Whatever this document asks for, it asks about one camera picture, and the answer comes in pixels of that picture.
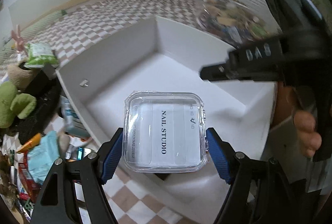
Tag light blue packet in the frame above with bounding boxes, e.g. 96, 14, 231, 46
27, 131, 64, 185

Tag orange tube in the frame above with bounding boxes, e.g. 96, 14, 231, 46
15, 133, 42, 154

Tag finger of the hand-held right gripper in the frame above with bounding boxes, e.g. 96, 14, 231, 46
200, 59, 234, 82

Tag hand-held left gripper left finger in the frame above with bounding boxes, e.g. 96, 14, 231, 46
30, 127, 123, 224

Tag long black box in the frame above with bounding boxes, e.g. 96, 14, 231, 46
24, 63, 61, 96

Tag black cloth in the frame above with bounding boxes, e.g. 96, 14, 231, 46
14, 84, 64, 143

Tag green snack packet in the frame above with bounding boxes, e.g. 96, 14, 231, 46
26, 42, 58, 69

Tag red cigarette box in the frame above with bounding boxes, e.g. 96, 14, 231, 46
15, 151, 40, 202

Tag pink rabbit stand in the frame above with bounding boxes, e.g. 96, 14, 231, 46
11, 24, 27, 52

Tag person's right hand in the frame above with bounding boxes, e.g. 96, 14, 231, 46
274, 82, 322, 159

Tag beige plush toy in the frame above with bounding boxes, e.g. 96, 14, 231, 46
7, 60, 35, 87

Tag green plush toy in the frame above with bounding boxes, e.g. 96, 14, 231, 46
0, 81, 37, 129

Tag green bolster pillow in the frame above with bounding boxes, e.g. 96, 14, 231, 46
0, 9, 66, 46

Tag clear plastic nail case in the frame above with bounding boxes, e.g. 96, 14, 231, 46
124, 91, 209, 175

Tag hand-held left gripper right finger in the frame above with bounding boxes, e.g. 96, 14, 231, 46
206, 127, 305, 224

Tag clear plastic storage box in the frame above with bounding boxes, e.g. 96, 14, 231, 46
194, 0, 282, 47

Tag white cardboard container box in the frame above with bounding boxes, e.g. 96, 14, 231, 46
55, 16, 278, 204

